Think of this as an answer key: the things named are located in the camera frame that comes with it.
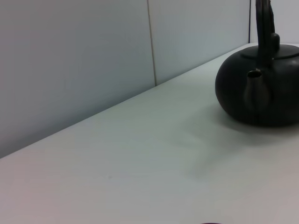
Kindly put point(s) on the small dark teacup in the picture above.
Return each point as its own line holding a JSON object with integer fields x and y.
{"x": 210, "y": 223}

